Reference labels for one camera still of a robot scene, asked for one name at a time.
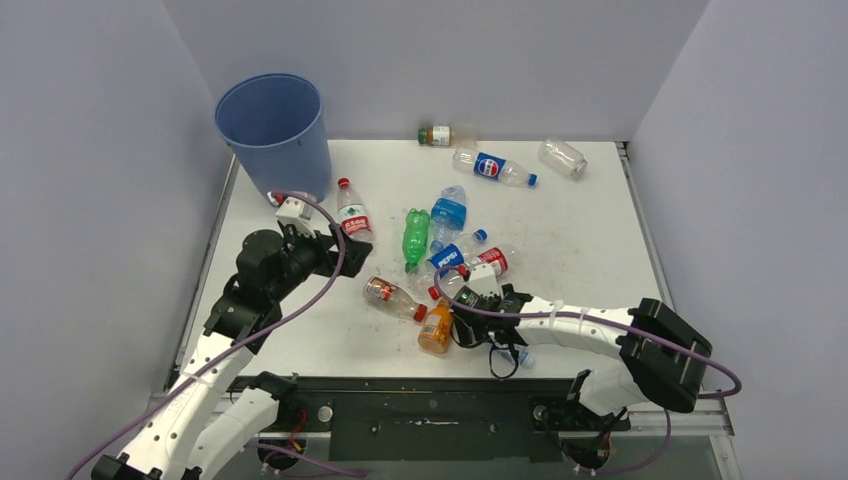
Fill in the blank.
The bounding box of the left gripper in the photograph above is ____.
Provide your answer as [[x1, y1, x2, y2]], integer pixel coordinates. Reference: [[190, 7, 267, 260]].
[[268, 222, 371, 302]]

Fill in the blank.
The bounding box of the Pepsi English label bottle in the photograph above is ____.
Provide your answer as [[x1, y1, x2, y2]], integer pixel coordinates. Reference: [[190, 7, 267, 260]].
[[410, 229, 488, 290]]

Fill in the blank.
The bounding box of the large crushed clear bottle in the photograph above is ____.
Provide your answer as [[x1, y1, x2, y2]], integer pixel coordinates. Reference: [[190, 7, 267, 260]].
[[498, 345, 535, 369]]

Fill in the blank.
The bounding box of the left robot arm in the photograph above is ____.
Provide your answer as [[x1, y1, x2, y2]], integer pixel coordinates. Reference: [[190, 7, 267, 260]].
[[91, 224, 373, 479]]

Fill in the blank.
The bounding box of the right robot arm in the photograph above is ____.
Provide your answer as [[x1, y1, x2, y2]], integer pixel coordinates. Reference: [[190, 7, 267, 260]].
[[452, 287, 712, 428]]

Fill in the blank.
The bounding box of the blue plastic bin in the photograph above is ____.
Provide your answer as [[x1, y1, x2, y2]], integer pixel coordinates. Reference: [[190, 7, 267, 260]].
[[214, 73, 332, 202]]

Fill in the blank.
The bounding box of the red label water bottle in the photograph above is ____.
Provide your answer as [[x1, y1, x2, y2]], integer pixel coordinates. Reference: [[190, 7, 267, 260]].
[[337, 177, 374, 243]]

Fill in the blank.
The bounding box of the red cap tea bottle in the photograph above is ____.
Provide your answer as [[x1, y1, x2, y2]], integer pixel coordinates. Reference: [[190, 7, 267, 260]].
[[362, 276, 428, 323]]

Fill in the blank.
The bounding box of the green plastic bottle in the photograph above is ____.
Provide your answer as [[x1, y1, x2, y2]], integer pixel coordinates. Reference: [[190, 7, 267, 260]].
[[402, 209, 430, 272]]

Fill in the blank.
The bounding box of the blue label crushed bottle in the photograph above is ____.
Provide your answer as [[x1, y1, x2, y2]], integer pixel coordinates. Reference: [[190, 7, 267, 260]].
[[429, 185, 467, 253]]

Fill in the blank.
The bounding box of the green cap brown bottle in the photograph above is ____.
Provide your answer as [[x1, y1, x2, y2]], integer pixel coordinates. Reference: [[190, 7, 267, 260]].
[[417, 124, 477, 148]]

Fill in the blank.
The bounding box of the Pepsi logo bottle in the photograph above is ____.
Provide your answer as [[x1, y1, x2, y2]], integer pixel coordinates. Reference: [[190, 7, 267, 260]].
[[452, 148, 538, 188]]

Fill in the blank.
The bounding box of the clear plastic jar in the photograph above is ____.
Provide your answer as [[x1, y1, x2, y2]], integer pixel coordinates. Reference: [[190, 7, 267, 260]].
[[537, 138, 588, 179]]

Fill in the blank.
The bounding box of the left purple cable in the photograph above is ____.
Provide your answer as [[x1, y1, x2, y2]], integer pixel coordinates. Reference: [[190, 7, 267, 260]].
[[64, 190, 348, 480]]

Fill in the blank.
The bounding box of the purple cable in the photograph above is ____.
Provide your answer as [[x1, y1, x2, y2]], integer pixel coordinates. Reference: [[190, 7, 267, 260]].
[[433, 266, 743, 400], [64, 190, 348, 480]]

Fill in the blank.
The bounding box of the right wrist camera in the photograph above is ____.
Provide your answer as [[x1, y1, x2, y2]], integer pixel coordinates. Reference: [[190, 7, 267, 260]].
[[458, 262, 502, 296]]

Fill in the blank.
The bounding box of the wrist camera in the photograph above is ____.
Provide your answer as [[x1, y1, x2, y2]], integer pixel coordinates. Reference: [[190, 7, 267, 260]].
[[266, 191, 314, 236], [458, 262, 502, 296]]

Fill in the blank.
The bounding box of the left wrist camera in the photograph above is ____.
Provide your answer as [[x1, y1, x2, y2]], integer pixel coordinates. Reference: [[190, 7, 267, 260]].
[[266, 191, 314, 236]]

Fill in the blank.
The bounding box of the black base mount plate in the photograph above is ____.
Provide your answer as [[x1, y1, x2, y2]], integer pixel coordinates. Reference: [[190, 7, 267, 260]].
[[257, 376, 630, 462]]

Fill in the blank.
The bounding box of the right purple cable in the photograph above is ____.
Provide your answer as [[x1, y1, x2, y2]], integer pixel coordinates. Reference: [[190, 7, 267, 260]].
[[433, 266, 743, 400]]

